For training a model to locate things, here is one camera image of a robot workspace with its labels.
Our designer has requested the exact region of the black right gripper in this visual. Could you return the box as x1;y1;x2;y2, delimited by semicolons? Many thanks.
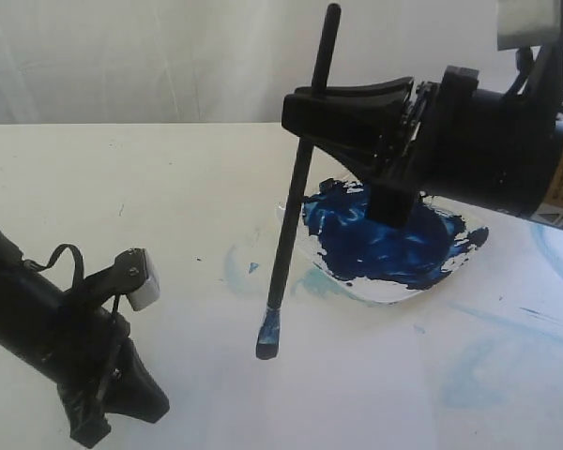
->
281;66;479;229

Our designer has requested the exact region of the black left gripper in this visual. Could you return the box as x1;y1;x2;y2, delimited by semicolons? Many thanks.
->
39;309;170;446

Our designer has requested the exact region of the black paintbrush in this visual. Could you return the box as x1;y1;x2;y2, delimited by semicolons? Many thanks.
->
255;3;342;361

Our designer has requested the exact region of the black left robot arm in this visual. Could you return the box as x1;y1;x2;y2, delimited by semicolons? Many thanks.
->
0;231;170;449

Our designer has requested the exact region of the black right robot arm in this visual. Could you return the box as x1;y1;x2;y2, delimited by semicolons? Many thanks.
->
281;1;563;238

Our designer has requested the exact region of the clear plate with blue paint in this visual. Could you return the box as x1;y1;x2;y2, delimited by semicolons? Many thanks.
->
296;174;490;304

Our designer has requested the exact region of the white paper sheet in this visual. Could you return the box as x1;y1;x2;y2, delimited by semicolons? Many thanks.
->
102;263;563;449

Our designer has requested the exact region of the white curtain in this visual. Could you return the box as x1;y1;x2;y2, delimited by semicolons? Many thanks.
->
0;1;510;124

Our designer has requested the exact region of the black right camera cable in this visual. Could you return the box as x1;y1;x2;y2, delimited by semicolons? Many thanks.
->
510;44;563;118

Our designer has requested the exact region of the black camera cable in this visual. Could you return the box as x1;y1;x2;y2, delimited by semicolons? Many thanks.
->
21;242;123;324
510;44;563;118

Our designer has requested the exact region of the black left camera cable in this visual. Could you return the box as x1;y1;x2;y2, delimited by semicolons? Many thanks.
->
21;242;123;324

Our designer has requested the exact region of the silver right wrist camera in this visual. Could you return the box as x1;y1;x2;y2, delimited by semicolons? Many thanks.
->
496;0;562;52

